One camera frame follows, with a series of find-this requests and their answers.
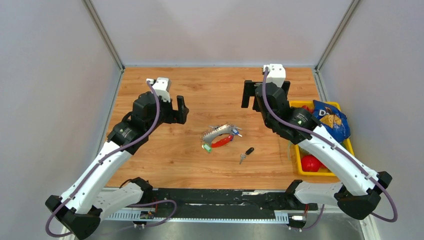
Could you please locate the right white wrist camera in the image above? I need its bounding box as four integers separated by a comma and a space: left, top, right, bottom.
262, 63, 287, 87

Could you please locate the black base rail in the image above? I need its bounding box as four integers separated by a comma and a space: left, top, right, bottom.
139, 188, 318, 220

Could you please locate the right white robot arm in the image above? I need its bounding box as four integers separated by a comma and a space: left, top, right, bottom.
241, 80, 392, 220

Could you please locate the red cherry tomatoes bunch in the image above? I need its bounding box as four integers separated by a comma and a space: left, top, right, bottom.
302, 105, 314, 114

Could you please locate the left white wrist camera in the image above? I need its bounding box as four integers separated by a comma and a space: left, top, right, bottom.
146, 77, 172, 103

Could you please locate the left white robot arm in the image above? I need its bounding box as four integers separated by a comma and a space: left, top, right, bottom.
45, 91, 189, 240

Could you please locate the black-headed key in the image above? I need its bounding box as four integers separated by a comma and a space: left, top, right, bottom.
239, 147, 255, 165

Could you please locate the keyring bundle with red tag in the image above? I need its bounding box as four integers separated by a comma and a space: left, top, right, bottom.
200, 123, 242, 153

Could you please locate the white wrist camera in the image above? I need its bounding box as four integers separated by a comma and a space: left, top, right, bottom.
146, 77, 172, 103
262, 63, 287, 87

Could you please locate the yellow plastic bin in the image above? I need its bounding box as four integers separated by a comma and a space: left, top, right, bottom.
288, 100, 354, 177

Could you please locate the red apple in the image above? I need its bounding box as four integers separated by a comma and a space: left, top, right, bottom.
300, 154, 322, 172

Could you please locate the blue chip bag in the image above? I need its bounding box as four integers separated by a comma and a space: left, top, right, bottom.
312, 100, 351, 143

